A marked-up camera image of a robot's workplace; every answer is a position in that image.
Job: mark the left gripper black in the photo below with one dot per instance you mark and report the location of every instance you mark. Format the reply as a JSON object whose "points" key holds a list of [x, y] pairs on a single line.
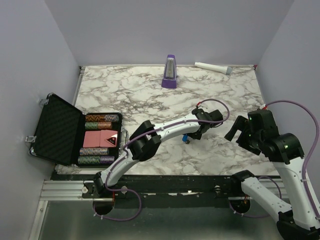
{"points": [[197, 136]]}

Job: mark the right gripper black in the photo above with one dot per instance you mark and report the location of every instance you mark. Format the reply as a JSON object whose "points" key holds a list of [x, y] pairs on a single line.
{"points": [[242, 123]]}

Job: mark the blue key tag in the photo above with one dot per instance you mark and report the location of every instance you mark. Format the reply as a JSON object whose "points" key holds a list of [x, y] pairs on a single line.
{"points": [[185, 138]]}

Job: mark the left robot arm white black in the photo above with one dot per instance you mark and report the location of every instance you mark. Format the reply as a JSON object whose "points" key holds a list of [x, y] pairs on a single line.
{"points": [[144, 143]]}

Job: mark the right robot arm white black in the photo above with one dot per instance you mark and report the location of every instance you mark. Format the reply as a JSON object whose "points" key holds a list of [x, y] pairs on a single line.
{"points": [[295, 220]]}

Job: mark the white microphone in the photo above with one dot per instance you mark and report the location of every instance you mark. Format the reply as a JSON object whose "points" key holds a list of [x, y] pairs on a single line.
{"points": [[217, 68]]}

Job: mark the purple metronome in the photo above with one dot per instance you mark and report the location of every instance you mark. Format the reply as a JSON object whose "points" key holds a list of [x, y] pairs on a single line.
{"points": [[169, 79]]}

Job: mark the black poker chip case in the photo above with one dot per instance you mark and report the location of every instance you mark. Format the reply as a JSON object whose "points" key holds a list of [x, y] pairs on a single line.
{"points": [[60, 133]]}

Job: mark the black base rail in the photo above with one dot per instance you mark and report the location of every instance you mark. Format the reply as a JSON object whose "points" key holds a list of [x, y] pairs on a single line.
{"points": [[161, 191]]}

